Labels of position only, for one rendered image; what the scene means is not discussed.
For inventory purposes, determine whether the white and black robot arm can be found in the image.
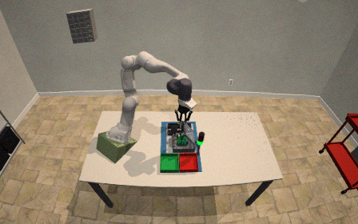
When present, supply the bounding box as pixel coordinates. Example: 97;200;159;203
106;51;197;143

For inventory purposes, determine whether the green bin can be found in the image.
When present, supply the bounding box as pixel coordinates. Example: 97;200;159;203
161;153;179;173

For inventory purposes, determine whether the red open-top bin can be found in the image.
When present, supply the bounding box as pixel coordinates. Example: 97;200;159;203
179;153;199;173

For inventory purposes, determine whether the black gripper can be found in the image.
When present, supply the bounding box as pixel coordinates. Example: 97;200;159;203
175;105;193;128

